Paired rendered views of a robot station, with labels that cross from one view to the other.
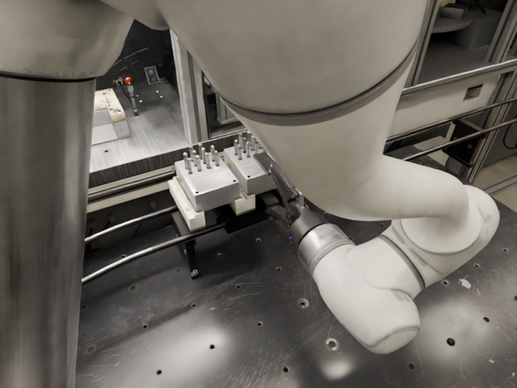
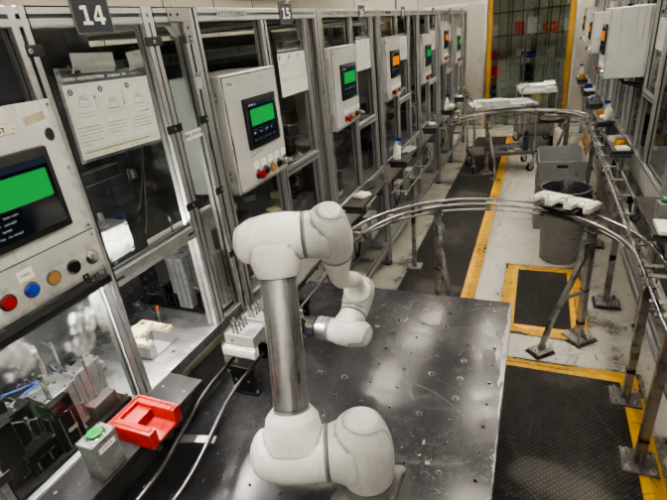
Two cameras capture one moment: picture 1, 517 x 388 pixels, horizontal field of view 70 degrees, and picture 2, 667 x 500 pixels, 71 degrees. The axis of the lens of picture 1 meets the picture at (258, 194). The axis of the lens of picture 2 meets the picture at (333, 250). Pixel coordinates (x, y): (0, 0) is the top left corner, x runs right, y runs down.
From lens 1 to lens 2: 1.19 m
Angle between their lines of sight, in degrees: 35
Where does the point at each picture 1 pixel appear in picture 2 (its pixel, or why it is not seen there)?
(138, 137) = (182, 336)
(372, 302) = (354, 326)
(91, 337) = (233, 445)
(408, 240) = (351, 302)
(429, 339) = (378, 352)
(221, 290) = not seen: hidden behind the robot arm
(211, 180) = (251, 330)
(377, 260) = (346, 314)
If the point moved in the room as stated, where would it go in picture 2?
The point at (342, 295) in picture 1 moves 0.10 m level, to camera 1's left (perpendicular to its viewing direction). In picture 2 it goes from (343, 331) to (322, 344)
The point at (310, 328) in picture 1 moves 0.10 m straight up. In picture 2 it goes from (331, 377) to (328, 357)
